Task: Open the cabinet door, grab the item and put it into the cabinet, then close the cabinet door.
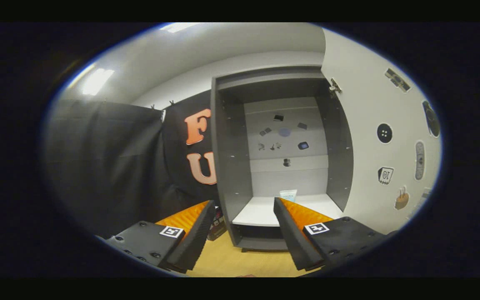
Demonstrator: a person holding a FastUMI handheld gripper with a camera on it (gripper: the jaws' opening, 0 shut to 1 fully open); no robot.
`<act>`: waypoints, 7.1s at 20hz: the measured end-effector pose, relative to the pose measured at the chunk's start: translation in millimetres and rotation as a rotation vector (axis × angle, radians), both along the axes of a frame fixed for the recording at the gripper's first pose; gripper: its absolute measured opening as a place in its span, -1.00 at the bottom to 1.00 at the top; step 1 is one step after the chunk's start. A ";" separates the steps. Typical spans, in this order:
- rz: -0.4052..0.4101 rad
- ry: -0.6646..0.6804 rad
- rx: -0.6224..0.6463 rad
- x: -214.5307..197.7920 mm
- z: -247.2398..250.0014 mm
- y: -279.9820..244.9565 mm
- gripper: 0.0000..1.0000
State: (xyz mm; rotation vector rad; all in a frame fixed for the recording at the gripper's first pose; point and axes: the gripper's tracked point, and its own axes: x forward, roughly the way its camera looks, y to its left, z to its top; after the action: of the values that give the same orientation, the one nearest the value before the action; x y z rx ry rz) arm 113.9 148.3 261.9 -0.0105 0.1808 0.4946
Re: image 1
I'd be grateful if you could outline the black backdrop cloth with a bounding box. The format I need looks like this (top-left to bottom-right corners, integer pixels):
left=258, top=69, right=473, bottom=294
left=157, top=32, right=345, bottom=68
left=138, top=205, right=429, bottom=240
left=44, top=90, right=220, bottom=240

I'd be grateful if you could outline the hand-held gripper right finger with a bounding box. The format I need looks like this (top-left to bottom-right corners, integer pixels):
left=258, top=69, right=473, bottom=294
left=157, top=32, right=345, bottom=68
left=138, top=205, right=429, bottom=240
left=273, top=197, right=395, bottom=271

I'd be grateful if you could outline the grey cabinet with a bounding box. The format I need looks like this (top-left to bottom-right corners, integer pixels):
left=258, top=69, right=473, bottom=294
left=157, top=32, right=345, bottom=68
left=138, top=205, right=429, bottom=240
left=210, top=65, right=354, bottom=253

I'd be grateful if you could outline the white cabinet shelf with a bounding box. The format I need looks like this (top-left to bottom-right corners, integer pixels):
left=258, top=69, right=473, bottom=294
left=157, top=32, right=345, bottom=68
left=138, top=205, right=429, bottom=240
left=232, top=194, right=344, bottom=228

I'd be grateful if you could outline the white cabinet door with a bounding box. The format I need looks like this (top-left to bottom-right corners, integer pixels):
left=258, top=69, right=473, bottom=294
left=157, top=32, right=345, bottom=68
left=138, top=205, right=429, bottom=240
left=320, top=27, right=443, bottom=235

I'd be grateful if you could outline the wide ceiling light panel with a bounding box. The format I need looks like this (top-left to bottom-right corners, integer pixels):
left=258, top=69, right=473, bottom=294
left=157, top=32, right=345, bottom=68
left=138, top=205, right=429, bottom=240
left=159, top=22, right=201, bottom=34

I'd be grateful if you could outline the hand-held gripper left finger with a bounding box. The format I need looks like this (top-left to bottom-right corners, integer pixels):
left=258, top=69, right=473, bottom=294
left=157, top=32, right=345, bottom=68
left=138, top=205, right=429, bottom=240
left=97, top=200, right=217, bottom=274

